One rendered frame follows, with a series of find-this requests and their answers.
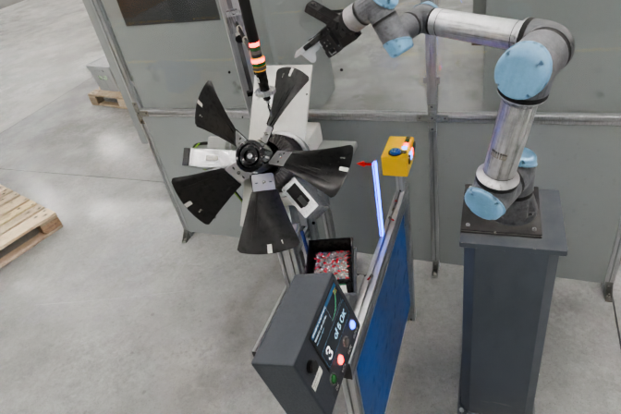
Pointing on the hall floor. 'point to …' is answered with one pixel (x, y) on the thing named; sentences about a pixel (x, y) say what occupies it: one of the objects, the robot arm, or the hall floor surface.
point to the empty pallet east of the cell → (23, 222)
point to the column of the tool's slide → (226, 24)
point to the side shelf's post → (327, 218)
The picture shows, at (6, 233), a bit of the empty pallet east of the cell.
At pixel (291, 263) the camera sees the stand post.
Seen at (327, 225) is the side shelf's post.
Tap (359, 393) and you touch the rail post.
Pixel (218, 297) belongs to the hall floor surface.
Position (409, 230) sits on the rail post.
